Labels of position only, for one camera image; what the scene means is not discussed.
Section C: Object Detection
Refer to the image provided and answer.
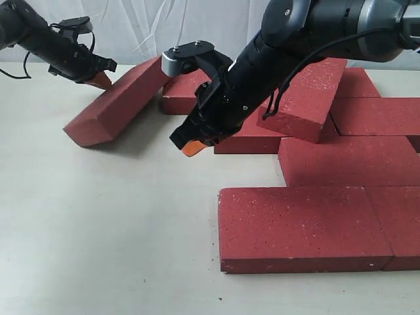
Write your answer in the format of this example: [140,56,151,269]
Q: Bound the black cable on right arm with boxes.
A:
[262,28,420,121]

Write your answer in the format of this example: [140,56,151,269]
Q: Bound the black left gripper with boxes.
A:
[22,28,117,90]

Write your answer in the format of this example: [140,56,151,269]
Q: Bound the red brick moved to row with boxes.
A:
[213,112,285,154]

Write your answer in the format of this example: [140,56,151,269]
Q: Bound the red brick row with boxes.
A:
[278,136,419,186]
[330,97,419,152]

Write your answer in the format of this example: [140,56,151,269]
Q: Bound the red brick back right corner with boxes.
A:
[335,68,381,98]

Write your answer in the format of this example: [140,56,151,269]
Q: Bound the red brick middle right row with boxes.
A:
[278,136,419,186]

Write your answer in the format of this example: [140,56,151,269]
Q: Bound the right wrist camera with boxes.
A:
[161,40,233,79]

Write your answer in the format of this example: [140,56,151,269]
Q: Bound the red brick tilted on pile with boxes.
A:
[257,58,347,143]

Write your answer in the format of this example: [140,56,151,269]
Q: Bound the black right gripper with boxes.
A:
[169,35,295,157]

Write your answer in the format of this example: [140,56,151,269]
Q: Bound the white backdrop curtain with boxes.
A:
[0,0,420,70]

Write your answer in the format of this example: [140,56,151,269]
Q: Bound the red brick back right row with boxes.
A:
[330,97,419,152]

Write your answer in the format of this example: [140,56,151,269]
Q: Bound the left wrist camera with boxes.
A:
[49,16,93,43]

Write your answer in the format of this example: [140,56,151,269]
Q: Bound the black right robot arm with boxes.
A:
[161,1,419,156]

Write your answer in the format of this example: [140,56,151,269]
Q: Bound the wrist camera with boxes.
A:
[161,40,233,79]
[49,16,93,43]

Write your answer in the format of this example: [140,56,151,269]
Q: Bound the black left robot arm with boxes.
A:
[1,1,117,90]

